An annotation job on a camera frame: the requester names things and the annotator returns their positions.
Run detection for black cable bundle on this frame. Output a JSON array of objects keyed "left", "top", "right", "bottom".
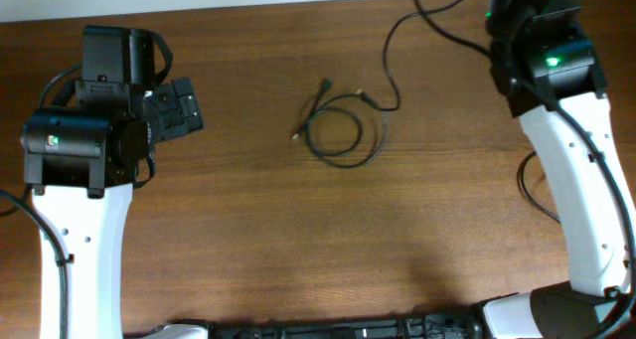
[{"left": 290, "top": 78, "right": 392, "bottom": 170}]

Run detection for black cable with USB plug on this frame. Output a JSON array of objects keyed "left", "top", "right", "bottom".
[{"left": 516, "top": 151, "right": 562, "bottom": 225}]

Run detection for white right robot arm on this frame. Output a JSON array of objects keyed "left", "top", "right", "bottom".
[{"left": 480, "top": 0, "right": 635, "bottom": 338}]

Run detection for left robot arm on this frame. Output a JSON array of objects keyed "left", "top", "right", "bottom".
[{"left": 21, "top": 26, "right": 204, "bottom": 338}]

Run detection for black left camera cable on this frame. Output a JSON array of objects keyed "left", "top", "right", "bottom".
[{"left": 0, "top": 65, "right": 83, "bottom": 339}]

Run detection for black camera cable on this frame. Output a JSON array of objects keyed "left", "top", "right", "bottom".
[
  {"left": 409, "top": 0, "right": 636, "bottom": 339},
  {"left": 0, "top": 65, "right": 83, "bottom": 339}
]

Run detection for black right camera cable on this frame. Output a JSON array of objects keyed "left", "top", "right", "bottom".
[{"left": 409, "top": 0, "right": 636, "bottom": 339}]

